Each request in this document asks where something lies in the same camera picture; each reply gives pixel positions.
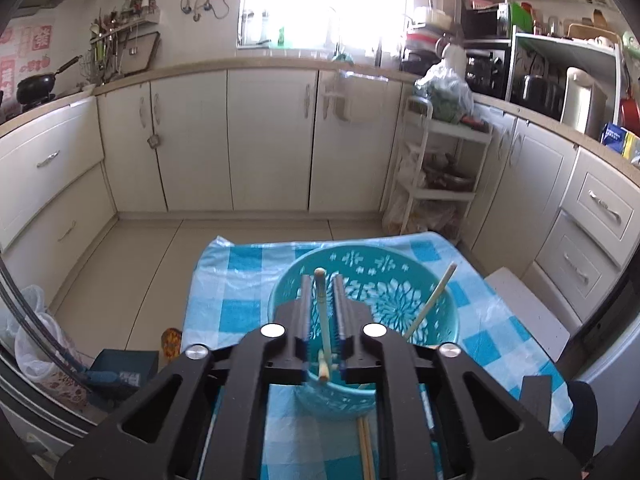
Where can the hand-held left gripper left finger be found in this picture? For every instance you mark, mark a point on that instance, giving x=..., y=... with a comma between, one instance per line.
x=305, y=312

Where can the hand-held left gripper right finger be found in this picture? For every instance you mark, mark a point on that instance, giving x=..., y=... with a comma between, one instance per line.
x=340, y=312

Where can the wooden chopstick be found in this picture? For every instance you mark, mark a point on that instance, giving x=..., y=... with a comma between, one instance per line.
x=321, y=300
x=369, y=450
x=432, y=300
x=362, y=450

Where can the teal plastic basket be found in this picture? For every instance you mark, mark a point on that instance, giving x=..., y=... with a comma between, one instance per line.
x=400, y=305

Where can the blue checked tablecloth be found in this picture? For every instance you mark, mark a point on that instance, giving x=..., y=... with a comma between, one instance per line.
x=235, y=305

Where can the patterned slipper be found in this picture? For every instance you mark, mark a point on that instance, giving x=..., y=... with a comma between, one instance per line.
x=170, y=344

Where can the white storage trolley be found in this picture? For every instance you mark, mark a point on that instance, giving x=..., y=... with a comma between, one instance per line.
x=440, y=175

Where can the cream door cabinets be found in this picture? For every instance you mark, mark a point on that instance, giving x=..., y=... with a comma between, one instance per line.
x=250, y=140

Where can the dark blue box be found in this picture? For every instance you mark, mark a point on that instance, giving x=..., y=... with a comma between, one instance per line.
x=125, y=370

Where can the cream cabinets with drawers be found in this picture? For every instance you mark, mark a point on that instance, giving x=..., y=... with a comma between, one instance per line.
x=560, y=200

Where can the white hanging door bin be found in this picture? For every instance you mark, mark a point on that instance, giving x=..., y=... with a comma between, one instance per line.
x=355, y=97

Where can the plastic bag of greens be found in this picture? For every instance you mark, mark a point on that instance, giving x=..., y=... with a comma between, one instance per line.
x=445, y=92

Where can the yellow box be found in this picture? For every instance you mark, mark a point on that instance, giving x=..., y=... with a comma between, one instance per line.
x=632, y=147

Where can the white plastic bag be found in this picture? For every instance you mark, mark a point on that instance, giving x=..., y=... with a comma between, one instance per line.
x=37, y=335

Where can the kitchen faucet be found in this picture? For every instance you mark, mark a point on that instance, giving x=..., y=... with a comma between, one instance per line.
x=336, y=35

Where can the green bottle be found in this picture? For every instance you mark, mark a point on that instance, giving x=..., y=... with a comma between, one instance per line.
x=281, y=35

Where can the black toaster oven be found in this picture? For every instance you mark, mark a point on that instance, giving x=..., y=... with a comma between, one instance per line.
x=485, y=70

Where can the cream drawer cabinet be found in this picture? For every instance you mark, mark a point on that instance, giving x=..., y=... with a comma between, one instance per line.
x=50, y=175

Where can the white thermos appliance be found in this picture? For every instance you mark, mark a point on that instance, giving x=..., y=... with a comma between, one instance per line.
x=582, y=102

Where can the red pot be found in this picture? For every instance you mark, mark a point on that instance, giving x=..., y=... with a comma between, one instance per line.
x=631, y=112

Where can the steel pot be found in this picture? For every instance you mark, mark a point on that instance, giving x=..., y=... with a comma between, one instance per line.
x=540, y=91

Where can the window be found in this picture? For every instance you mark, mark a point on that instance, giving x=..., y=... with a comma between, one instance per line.
x=325, y=0

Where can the black microwave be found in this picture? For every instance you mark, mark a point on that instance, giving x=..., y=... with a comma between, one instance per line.
x=482, y=20

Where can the white countertop shelf rack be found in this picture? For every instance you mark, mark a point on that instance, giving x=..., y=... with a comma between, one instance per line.
x=565, y=47

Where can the black wok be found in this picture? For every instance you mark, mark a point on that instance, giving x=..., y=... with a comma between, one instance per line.
x=35, y=90

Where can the wall utensil rack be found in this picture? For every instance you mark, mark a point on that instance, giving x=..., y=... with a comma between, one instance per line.
x=112, y=35

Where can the red wall decals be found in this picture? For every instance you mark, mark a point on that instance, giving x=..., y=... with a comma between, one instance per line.
x=27, y=55

